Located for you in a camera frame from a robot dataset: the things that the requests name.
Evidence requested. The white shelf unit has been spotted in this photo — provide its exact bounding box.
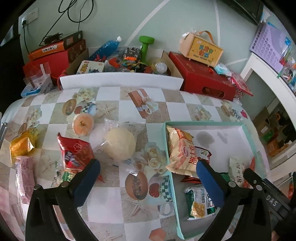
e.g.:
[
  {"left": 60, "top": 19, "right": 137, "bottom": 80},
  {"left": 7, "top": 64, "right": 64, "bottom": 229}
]
[{"left": 240, "top": 52, "right": 296, "bottom": 127}]

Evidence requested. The black television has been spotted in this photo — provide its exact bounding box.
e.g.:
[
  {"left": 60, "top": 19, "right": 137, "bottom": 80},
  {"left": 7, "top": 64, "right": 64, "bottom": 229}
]
[{"left": 222, "top": 0, "right": 264, "bottom": 25}]

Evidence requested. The green cow biscuit packet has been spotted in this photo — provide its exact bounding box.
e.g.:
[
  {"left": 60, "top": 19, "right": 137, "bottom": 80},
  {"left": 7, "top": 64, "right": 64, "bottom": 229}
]
[{"left": 51, "top": 167, "right": 81, "bottom": 188}]

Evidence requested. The round bun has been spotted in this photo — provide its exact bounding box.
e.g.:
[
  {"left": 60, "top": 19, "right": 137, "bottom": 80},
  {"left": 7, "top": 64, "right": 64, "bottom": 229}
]
[{"left": 93, "top": 118, "right": 144, "bottom": 176}]

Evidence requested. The card game box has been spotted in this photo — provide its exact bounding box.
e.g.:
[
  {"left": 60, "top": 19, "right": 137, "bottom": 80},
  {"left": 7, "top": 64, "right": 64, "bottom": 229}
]
[{"left": 76, "top": 60, "right": 105, "bottom": 74}]

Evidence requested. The clear plastic box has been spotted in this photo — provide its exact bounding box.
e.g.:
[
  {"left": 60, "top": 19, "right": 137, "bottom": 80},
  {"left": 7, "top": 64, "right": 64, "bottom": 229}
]
[{"left": 21, "top": 62, "right": 54, "bottom": 98}]

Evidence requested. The green dumbbell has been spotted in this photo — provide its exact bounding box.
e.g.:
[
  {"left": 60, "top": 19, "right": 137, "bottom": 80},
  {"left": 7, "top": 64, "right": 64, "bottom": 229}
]
[{"left": 139, "top": 36, "right": 155, "bottom": 65}]

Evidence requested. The smartphone on stand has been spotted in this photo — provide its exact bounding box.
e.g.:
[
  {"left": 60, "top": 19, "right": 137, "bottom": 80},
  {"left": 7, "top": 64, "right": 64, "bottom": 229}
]
[{"left": 0, "top": 113, "right": 8, "bottom": 148}]

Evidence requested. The red patterned pouch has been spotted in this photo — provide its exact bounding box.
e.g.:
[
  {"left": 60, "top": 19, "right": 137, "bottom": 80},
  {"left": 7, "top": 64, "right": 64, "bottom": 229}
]
[{"left": 229, "top": 71, "right": 253, "bottom": 99}]

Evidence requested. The beige swiss roll packet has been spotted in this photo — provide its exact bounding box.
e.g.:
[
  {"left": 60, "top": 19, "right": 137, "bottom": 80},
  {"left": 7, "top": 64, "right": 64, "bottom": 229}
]
[{"left": 166, "top": 126, "right": 198, "bottom": 177}]

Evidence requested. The red white snack packet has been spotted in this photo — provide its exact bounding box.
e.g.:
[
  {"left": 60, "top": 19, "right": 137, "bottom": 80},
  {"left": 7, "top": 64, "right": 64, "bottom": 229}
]
[{"left": 181, "top": 146, "right": 212, "bottom": 185}]

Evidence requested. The dark green snack packet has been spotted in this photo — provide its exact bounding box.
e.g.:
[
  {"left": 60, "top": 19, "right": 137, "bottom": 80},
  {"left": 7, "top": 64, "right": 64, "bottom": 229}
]
[{"left": 220, "top": 172, "right": 231, "bottom": 182}]

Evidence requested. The toy pile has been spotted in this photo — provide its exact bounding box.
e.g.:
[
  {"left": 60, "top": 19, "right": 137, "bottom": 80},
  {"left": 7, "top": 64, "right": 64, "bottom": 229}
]
[{"left": 94, "top": 47, "right": 153, "bottom": 74}]

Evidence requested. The white orange snack packet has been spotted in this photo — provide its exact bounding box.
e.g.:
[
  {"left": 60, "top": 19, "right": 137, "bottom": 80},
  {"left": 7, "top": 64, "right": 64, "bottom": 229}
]
[{"left": 229, "top": 157, "right": 245, "bottom": 187}]

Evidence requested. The wet wipes pack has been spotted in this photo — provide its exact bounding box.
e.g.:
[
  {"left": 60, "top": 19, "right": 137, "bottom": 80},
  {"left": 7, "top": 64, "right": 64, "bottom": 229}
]
[{"left": 214, "top": 63, "right": 232, "bottom": 77}]

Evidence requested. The pink snack packet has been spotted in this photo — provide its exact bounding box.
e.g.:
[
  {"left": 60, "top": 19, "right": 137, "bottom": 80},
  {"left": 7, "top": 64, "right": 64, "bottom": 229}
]
[{"left": 15, "top": 156, "right": 35, "bottom": 204}]

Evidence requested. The blue water bottle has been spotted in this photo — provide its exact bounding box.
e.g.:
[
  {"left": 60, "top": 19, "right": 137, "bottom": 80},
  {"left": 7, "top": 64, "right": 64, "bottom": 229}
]
[{"left": 88, "top": 36, "right": 122, "bottom": 62}]

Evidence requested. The teal rimmed white tray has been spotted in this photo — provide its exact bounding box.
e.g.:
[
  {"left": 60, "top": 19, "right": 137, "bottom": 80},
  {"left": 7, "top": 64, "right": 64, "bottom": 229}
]
[{"left": 164, "top": 121, "right": 272, "bottom": 240}]

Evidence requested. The yellow wooden handle box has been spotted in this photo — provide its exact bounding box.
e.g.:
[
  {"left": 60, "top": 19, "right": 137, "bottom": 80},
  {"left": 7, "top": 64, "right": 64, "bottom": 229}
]
[{"left": 179, "top": 31, "right": 223, "bottom": 67}]

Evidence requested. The purple perforated basket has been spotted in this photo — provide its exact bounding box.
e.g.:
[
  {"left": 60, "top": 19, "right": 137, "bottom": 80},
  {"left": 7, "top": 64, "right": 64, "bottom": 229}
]
[{"left": 249, "top": 22, "right": 291, "bottom": 73}]

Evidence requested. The red box stack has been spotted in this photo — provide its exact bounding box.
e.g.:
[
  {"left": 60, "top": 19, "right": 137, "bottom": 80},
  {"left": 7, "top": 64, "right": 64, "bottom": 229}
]
[{"left": 23, "top": 39, "right": 86, "bottom": 79}]

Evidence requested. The wall power socket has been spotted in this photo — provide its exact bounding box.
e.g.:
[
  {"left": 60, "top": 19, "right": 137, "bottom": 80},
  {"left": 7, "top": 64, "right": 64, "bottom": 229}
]
[{"left": 22, "top": 8, "right": 39, "bottom": 26}]

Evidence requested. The large red gift box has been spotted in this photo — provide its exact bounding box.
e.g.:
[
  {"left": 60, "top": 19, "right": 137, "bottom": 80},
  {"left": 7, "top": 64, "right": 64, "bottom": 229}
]
[{"left": 169, "top": 52, "right": 235, "bottom": 101}]

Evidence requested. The red peanut snack bag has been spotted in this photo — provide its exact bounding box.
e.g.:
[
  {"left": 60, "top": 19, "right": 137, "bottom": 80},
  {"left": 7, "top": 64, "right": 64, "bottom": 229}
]
[{"left": 57, "top": 133, "right": 95, "bottom": 172}]

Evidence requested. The orange flat box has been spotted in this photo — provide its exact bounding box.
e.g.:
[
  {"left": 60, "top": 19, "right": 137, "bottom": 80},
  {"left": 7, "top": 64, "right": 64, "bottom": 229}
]
[{"left": 28, "top": 30, "right": 83, "bottom": 61}]

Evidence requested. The clear bottle white cap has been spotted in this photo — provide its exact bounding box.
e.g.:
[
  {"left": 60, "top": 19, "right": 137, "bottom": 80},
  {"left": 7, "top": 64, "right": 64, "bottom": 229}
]
[{"left": 149, "top": 57, "right": 168, "bottom": 74}]

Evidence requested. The black cable on wall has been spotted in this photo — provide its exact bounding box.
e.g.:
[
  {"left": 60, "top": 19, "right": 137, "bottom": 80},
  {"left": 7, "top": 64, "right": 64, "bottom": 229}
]
[{"left": 38, "top": 0, "right": 95, "bottom": 47}]

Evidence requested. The white green cracker packet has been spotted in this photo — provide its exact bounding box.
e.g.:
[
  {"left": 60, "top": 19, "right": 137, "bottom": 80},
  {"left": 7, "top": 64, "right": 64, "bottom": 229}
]
[{"left": 184, "top": 185, "right": 217, "bottom": 221}]

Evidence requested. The cardboard toy box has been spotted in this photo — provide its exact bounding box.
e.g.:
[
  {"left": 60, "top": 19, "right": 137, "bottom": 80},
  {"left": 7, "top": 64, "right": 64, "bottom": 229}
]
[{"left": 65, "top": 47, "right": 182, "bottom": 79}]

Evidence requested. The yellow cake packet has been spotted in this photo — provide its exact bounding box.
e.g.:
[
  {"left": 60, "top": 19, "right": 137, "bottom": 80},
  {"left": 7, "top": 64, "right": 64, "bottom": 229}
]
[{"left": 10, "top": 128, "right": 39, "bottom": 165}]

